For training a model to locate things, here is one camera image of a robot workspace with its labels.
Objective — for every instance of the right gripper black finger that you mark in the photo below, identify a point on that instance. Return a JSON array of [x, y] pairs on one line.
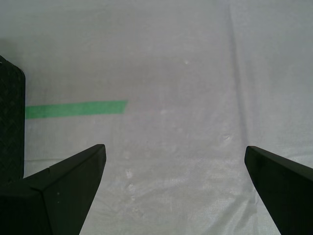
[[288, 193], [61, 200]]

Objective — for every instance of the black perforated plastic basket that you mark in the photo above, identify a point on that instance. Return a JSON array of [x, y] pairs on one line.
[[12, 122]]

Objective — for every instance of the green tape strip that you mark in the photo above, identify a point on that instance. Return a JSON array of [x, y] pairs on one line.
[[78, 109]]

